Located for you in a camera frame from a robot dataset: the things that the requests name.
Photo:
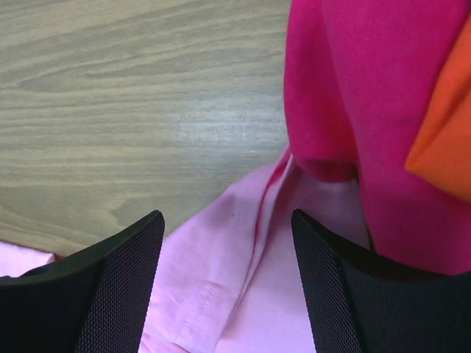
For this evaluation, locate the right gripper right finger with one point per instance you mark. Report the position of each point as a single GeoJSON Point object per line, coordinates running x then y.
{"type": "Point", "coordinates": [358, 301]}

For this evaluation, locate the pink t shirt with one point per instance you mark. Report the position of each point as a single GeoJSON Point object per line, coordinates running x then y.
{"type": "Point", "coordinates": [227, 280]}

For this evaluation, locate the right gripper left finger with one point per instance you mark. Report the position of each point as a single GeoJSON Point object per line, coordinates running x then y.
{"type": "Point", "coordinates": [95, 300]}

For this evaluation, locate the orange t shirt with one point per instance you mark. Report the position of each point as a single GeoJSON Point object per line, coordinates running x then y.
{"type": "Point", "coordinates": [440, 154]}

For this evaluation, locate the magenta t shirt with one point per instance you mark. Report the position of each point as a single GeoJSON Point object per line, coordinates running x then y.
{"type": "Point", "coordinates": [358, 80]}

